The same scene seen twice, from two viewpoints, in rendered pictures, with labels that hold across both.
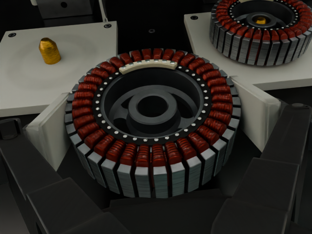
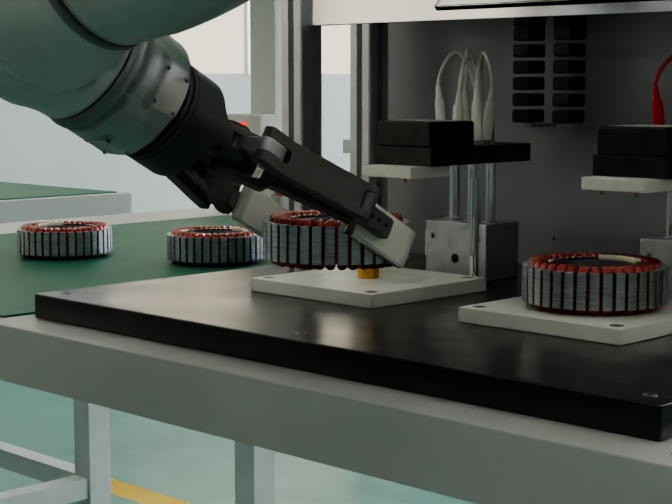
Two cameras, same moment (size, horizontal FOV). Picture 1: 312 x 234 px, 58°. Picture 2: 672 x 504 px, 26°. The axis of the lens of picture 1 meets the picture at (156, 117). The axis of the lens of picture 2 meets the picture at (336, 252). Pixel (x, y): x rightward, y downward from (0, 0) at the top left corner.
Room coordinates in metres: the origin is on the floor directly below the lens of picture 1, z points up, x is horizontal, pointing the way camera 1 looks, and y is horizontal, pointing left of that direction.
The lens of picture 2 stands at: (-0.63, -0.80, 0.96)
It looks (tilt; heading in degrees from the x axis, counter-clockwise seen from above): 7 degrees down; 47
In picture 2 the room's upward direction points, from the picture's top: straight up
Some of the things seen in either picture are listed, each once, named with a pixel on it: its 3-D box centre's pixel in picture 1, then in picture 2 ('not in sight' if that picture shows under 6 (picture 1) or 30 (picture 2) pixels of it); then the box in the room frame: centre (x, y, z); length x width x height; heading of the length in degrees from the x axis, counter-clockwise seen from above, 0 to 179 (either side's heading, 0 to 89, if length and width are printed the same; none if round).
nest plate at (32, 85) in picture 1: (54, 63); (368, 283); (0.28, 0.12, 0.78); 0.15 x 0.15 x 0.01; 2
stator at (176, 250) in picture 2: not in sight; (215, 245); (0.42, 0.51, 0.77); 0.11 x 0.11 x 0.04
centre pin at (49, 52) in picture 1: (48, 49); (368, 262); (0.28, 0.12, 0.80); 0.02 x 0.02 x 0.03
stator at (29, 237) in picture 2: not in sight; (64, 239); (0.32, 0.68, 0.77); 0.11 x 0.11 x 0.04
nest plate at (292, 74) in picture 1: (255, 43); (593, 313); (0.28, -0.13, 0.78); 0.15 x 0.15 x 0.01; 2
